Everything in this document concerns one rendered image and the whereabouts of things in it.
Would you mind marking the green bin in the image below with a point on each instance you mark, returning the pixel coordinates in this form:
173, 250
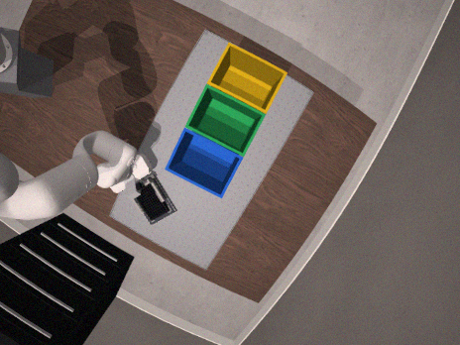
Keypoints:
236, 126

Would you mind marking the yellow recycle bin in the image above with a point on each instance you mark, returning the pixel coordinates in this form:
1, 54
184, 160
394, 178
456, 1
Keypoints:
244, 74

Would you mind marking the blue open bin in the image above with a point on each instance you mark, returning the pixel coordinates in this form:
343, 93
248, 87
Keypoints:
203, 163

